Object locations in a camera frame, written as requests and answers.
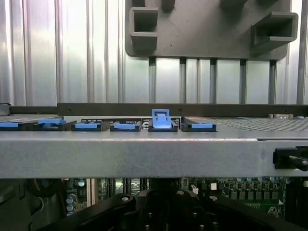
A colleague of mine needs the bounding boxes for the green motherboard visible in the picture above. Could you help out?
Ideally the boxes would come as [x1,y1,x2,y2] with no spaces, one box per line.
[62,177,308,217]

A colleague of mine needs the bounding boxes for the black open PC case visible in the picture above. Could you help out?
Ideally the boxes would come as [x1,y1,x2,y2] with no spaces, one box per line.
[0,103,308,231]

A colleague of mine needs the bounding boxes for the black case latch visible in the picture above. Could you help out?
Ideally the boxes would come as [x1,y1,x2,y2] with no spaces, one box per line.
[272,146,308,172]

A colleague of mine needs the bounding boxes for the grey plastic parts rack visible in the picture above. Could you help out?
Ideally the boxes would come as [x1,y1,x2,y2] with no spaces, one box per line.
[124,0,299,61]

